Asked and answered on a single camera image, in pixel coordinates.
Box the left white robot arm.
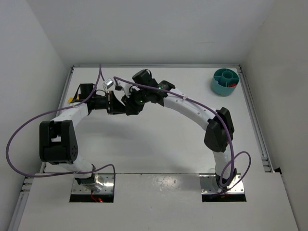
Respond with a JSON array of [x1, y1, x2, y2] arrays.
[[39, 83, 126, 191]]

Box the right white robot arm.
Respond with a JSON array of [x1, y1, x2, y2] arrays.
[[115, 69, 236, 190]]

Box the teal divided round container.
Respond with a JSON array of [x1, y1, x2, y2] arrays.
[[211, 68, 239, 97]]

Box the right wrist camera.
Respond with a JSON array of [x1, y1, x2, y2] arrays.
[[115, 80, 131, 95]]

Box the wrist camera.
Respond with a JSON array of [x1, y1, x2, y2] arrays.
[[115, 80, 131, 95], [103, 78, 114, 92]]

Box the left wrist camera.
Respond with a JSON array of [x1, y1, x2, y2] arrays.
[[103, 78, 114, 92]]

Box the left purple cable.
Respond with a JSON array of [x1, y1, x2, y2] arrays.
[[6, 63, 116, 178]]

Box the purple cable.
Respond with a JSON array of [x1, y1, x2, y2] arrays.
[[113, 76, 252, 196], [6, 63, 116, 178]]

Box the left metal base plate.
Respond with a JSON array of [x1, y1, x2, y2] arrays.
[[71, 173, 114, 195]]

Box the metal base plate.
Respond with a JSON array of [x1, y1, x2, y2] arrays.
[[199, 174, 245, 195], [71, 173, 114, 195]]

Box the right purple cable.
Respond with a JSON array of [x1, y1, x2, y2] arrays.
[[113, 76, 252, 196]]

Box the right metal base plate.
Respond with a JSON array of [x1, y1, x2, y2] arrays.
[[199, 174, 245, 195]]

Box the aluminium frame rail left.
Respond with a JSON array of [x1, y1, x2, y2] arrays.
[[7, 177, 34, 231]]

